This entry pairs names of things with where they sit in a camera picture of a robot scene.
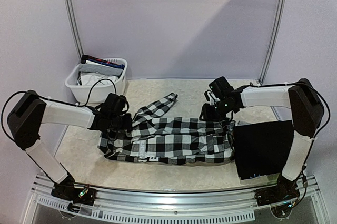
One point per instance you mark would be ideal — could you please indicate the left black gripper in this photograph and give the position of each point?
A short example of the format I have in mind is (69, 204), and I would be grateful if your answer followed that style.
(128, 123)

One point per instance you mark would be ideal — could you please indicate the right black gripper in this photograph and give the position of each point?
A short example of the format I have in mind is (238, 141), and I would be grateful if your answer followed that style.
(206, 113)

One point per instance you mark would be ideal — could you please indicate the black white plaid shirt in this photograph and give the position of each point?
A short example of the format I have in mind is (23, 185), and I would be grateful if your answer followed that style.
(173, 141)

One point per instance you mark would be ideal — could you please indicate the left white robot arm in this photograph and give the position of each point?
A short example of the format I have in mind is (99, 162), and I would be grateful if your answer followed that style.
(32, 110)

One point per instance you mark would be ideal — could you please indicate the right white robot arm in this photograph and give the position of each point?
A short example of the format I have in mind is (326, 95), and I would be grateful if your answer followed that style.
(306, 104)

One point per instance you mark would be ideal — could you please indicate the white laundry basket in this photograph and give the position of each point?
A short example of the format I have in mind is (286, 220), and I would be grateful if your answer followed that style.
(96, 93)

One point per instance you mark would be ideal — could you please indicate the folded black garment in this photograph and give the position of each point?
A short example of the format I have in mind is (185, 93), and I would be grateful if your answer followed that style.
(262, 149)

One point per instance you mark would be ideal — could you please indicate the grey cloth in basket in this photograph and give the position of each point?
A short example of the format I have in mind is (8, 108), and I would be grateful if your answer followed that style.
(104, 70)

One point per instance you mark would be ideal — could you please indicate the dark striped cloth in basket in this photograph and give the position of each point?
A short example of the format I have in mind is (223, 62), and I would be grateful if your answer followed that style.
(88, 58)

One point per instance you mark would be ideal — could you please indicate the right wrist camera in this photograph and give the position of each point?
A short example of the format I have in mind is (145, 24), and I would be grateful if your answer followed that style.
(211, 99)

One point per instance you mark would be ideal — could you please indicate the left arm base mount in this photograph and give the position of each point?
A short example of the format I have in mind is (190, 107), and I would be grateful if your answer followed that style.
(66, 190)

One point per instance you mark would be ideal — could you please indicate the aluminium front rail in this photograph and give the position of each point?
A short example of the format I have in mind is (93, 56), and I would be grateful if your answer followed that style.
(122, 206)

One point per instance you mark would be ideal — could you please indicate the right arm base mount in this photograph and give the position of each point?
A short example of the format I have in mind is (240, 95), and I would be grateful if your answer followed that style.
(282, 191)

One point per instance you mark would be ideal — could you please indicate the right aluminium corner post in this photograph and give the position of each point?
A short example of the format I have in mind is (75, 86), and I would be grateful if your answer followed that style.
(272, 42)

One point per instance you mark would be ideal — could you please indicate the aluminium corner post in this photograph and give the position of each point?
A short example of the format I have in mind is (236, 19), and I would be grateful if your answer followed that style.
(272, 42)
(74, 29)

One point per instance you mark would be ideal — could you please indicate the left aluminium corner post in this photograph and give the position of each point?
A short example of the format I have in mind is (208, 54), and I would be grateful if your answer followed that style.
(74, 29)

